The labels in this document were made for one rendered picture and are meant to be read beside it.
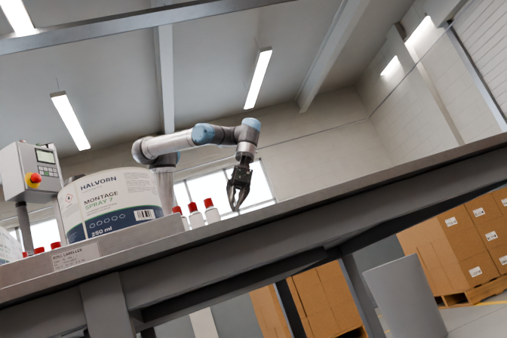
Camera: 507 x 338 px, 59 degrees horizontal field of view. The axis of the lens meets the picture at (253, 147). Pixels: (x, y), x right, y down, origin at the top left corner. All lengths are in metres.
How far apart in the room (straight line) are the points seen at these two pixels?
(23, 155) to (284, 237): 1.17
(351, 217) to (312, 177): 6.76
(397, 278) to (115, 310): 3.03
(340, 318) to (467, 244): 1.44
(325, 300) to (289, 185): 2.97
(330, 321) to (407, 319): 1.38
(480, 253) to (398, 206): 4.07
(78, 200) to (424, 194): 0.67
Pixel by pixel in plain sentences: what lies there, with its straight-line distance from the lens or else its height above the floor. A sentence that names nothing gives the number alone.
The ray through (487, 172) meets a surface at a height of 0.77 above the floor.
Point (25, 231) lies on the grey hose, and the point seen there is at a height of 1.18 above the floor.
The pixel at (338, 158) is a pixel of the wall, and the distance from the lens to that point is 7.85.
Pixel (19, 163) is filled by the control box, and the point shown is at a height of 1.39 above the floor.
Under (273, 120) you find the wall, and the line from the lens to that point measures 7.82.
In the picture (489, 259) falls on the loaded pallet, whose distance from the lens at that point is 4.96.
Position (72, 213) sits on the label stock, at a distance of 0.94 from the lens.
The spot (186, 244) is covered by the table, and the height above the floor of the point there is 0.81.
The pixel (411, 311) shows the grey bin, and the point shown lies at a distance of 3.66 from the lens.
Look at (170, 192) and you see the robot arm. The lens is 1.98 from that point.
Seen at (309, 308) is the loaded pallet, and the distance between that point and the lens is 4.82.
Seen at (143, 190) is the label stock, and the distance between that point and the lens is 0.94.
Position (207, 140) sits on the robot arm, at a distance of 1.63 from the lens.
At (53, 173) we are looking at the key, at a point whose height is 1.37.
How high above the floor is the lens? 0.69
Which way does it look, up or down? 18 degrees up
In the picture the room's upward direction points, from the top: 21 degrees counter-clockwise
